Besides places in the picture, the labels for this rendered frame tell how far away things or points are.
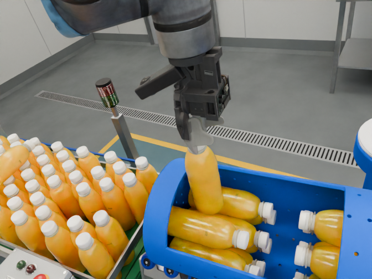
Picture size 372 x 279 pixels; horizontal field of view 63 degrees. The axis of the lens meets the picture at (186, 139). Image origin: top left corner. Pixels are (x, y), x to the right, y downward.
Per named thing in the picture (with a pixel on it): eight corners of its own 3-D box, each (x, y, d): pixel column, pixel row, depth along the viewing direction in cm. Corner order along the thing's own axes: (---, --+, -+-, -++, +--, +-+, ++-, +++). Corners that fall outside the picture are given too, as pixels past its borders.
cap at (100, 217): (96, 216, 86) (94, 212, 85) (109, 213, 86) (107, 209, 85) (95, 228, 83) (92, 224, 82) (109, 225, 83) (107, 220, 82)
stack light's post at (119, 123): (175, 260, 190) (117, 119, 122) (169, 258, 192) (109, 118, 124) (177, 254, 193) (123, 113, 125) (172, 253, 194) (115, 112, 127)
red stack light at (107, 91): (108, 97, 114) (105, 88, 112) (96, 96, 117) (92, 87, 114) (118, 88, 118) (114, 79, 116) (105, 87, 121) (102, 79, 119)
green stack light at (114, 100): (113, 108, 117) (109, 97, 114) (100, 107, 120) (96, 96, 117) (122, 99, 121) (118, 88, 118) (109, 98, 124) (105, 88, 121)
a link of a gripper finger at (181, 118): (185, 144, 56) (180, 99, 51) (178, 143, 56) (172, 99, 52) (196, 132, 59) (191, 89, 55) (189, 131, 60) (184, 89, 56)
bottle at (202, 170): (214, 218, 71) (202, 161, 60) (190, 208, 75) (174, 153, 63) (228, 197, 75) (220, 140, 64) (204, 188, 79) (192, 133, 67)
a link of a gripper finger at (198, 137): (212, 165, 57) (208, 122, 53) (184, 160, 60) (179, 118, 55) (218, 156, 60) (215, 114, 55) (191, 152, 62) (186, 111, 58)
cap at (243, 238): (240, 228, 71) (248, 231, 70) (237, 246, 70) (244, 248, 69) (236, 230, 67) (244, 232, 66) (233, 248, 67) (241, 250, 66)
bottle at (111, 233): (113, 248, 98) (91, 213, 87) (134, 243, 98) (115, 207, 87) (112, 268, 93) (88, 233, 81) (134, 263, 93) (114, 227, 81)
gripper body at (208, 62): (218, 125, 52) (208, 61, 45) (174, 120, 56) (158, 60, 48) (231, 101, 57) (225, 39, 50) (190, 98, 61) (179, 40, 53)
